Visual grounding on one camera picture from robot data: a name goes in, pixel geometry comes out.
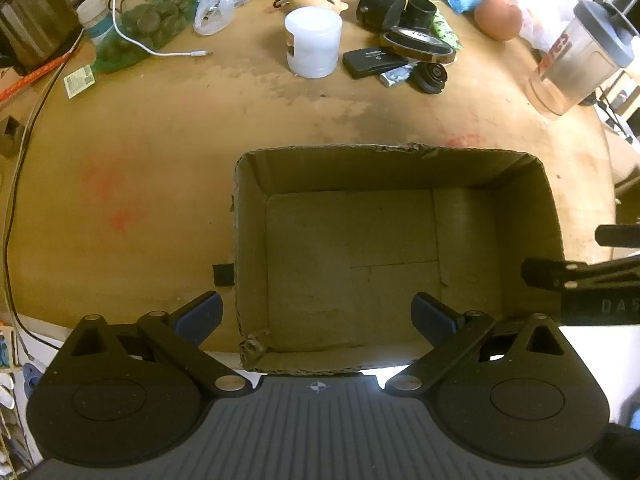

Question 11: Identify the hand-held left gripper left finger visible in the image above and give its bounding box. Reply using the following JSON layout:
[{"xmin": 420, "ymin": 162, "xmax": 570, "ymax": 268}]
[{"xmin": 65, "ymin": 291, "xmax": 251, "ymax": 396}]

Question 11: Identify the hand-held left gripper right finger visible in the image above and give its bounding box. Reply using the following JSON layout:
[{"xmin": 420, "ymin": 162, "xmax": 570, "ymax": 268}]
[{"xmin": 382, "ymin": 292, "xmax": 568, "ymax": 396}]

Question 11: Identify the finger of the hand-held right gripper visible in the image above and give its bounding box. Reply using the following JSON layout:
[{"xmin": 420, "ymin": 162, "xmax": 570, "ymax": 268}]
[
  {"xmin": 595, "ymin": 225, "xmax": 640, "ymax": 249},
  {"xmin": 520, "ymin": 257, "xmax": 640, "ymax": 292}
]

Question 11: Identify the brown cardboard box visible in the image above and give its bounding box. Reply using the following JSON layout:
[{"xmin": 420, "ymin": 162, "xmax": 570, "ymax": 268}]
[{"xmin": 231, "ymin": 142, "xmax": 567, "ymax": 376}]

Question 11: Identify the round black camera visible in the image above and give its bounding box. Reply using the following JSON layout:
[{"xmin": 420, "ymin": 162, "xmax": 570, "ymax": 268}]
[{"xmin": 409, "ymin": 61, "xmax": 449, "ymax": 96}]

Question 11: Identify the silver foil packet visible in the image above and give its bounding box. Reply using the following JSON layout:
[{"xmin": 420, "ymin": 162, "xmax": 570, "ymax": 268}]
[{"xmin": 379, "ymin": 62, "xmax": 420, "ymax": 88}]

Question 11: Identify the black tape roll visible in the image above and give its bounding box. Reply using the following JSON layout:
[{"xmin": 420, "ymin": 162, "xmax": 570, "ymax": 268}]
[{"xmin": 379, "ymin": 26, "xmax": 458, "ymax": 66}]

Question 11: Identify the black card reader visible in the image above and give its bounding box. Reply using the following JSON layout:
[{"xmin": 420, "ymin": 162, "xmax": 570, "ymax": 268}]
[{"xmin": 342, "ymin": 46, "xmax": 412, "ymax": 81}]

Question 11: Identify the white plastic jar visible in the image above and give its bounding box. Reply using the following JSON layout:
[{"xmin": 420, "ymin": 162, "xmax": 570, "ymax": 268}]
[{"xmin": 284, "ymin": 6, "xmax": 344, "ymax": 79}]

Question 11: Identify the large black cylinder adapter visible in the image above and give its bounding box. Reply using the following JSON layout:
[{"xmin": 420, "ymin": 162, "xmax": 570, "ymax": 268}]
[{"xmin": 357, "ymin": 0, "xmax": 407, "ymax": 31}]

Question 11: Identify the black tape piece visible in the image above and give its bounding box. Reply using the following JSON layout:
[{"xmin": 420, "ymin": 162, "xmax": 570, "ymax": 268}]
[{"xmin": 212, "ymin": 262, "xmax": 236, "ymax": 289}]

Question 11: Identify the clear shaker bottle grey lid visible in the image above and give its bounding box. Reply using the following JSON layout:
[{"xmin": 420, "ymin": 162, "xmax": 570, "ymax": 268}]
[{"xmin": 525, "ymin": 0, "xmax": 640, "ymax": 121}]

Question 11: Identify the orange fruit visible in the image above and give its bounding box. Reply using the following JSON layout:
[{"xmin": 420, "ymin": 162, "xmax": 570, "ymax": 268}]
[{"xmin": 474, "ymin": 0, "xmax": 522, "ymax": 42}]

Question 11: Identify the small green sachet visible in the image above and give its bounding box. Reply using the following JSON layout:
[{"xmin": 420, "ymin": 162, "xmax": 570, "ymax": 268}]
[{"xmin": 63, "ymin": 65, "xmax": 97, "ymax": 97}]

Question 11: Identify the small black cylinder adapter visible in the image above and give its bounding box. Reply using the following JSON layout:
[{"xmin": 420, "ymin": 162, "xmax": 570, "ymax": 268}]
[{"xmin": 400, "ymin": 0, "xmax": 443, "ymax": 31}]

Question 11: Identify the orange flat strip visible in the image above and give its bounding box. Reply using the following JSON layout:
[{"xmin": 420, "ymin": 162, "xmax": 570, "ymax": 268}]
[{"xmin": 0, "ymin": 52, "xmax": 71, "ymax": 103}]

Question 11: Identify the net bag of green discs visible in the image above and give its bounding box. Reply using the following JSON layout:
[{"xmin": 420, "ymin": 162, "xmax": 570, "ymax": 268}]
[{"xmin": 94, "ymin": 0, "xmax": 197, "ymax": 75}]

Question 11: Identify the plastic bag of seeds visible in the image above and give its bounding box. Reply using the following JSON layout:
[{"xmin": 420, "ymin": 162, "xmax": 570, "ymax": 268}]
[{"xmin": 192, "ymin": 0, "xmax": 267, "ymax": 37}]

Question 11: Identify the small white bottle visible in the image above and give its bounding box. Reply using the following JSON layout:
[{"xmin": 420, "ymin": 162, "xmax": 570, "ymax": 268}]
[{"xmin": 76, "ymin": 0, "xmax": 120, "ymax": 47}]

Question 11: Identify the steel electric kettle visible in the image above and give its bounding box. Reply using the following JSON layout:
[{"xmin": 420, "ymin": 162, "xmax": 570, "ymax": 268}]
[{"xmin": 0, "ymin": 0, "xmax": 85, "ymax": 75}]

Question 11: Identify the black power cable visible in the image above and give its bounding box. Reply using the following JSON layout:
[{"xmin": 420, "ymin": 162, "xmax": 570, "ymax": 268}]
[{"xmin": 0, "ymin": 30, "xmax": 86, "ymax": 353}]

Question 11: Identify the white USB cable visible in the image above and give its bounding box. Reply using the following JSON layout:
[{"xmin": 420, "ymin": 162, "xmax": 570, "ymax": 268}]
[{"xmin": 111, "ymin": 0, "xmax": 215, "ymax": 58}]

